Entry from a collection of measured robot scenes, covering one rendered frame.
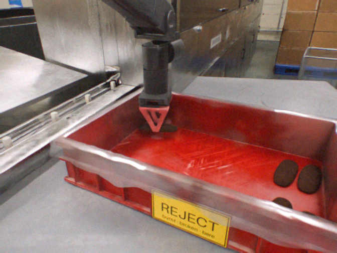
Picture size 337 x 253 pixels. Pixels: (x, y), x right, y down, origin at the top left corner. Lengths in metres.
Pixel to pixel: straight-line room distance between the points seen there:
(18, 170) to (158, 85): 0.33
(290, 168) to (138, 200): 0.32
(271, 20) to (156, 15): 6.61
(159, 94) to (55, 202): 0.30
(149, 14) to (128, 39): 0.39
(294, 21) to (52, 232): 4.20
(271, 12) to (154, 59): 6.56
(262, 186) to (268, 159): 0.10
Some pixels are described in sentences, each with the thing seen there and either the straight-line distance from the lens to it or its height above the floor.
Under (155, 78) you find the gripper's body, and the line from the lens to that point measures 0.56.
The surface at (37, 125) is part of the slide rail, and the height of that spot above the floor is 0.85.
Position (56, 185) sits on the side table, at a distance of 0.55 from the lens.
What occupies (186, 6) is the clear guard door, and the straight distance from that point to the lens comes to 0.92.
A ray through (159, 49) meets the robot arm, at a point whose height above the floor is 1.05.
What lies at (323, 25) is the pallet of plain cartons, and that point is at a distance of 4.40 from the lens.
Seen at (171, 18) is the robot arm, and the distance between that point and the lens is 0.54.
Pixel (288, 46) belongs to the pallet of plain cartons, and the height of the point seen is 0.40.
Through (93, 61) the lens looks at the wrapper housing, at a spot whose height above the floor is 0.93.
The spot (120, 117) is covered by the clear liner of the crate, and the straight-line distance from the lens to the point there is 0.61.
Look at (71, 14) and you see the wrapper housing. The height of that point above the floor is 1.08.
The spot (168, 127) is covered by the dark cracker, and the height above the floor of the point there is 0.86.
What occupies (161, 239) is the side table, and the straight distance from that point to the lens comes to 0.42.
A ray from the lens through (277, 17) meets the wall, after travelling 7.06.
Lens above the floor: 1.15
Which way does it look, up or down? 28 degrees down
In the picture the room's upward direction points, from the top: straight up
